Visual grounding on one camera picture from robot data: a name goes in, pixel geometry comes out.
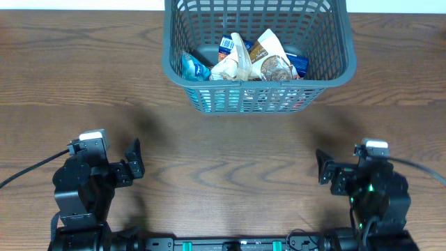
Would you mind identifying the grey plastic basket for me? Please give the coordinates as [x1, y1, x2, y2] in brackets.
[162, 0, 357, 115]

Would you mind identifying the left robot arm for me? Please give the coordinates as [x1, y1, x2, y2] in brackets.
[48, 138, 145, 250]

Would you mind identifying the cookie snack bag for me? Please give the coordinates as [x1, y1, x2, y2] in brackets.
[249, 29, 298, 82]

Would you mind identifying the teal plastic packet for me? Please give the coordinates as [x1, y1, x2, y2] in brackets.
[190, 89, 241, 113]

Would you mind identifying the cream snack bag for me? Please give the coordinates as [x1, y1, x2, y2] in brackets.
[210, 32, 252, 81]

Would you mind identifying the blue tissue multipack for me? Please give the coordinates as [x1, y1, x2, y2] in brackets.
[218, 35, 309, 79]

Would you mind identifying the blue plastic packet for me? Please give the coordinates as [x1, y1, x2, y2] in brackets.
[182, 51, 210, 82]

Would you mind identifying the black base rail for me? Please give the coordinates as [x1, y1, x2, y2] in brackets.
[144, 233, 320, 251]

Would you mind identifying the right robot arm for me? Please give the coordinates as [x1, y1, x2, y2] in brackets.
[316, 144, 419, 251]

